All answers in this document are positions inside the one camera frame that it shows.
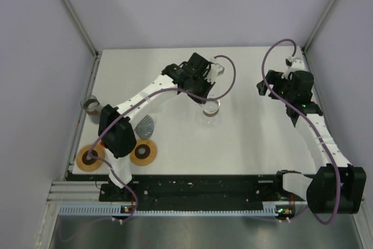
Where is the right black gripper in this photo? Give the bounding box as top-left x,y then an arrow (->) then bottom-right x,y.
256,70 -> 294,103

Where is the wooden dripper ring stand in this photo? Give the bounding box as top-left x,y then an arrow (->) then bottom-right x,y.
130,139 -> 157,166

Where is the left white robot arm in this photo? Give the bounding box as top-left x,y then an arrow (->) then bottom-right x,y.
98,53 -> 224,201

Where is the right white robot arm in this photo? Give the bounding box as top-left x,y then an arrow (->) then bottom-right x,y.
256,70 -> 367,214

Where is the ribbed grey glass dripper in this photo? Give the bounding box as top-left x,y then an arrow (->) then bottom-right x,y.
135,115 -> 156,140

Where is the glass carafe with brown band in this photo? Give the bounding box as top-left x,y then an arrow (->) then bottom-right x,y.
200,100 -> 222,127

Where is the grey glass carafe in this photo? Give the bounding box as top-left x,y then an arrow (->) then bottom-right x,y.
80,95 -> 103,124

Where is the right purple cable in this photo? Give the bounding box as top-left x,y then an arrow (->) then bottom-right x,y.
262,38 -> 343,225

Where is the purple cable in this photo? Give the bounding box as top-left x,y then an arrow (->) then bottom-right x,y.
262,38 -> 343,225
87,55 -> 237,226

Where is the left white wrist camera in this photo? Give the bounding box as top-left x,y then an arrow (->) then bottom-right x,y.
206,57 -> 225,83

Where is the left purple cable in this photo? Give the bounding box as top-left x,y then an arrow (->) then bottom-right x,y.
87,55 -> 237,226

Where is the right aluminium frame post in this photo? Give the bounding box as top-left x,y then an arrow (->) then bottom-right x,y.
302,0 -> 340,53

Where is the aluminium frame post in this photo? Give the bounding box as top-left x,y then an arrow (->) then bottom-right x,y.
302,0 -> 340,53
60,0 -> 99,58

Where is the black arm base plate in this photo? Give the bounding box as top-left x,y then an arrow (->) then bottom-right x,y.
65,170 -> 309,211

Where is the grey slotted cable duct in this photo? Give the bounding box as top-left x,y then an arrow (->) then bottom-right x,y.
59,201 -> 292,217

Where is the left aluminium frame post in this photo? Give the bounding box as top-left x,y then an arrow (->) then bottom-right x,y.
60,0 -> 99,58

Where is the aluminium front rail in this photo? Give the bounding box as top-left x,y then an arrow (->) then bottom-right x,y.
47,181 -> 106,203

